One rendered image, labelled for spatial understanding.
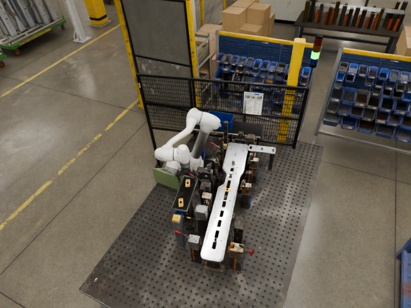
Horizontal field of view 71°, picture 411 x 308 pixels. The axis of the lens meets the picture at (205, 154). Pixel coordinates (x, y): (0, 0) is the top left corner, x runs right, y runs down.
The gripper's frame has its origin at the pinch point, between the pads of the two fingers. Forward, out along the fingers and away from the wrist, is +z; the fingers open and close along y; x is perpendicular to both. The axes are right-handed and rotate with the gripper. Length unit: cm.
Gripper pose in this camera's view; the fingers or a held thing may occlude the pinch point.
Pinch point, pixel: (187, 180)
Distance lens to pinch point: 259.3
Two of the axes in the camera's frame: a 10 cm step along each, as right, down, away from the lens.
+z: 0.5, 7.1, 7.1
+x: -0.2, -7.1, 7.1
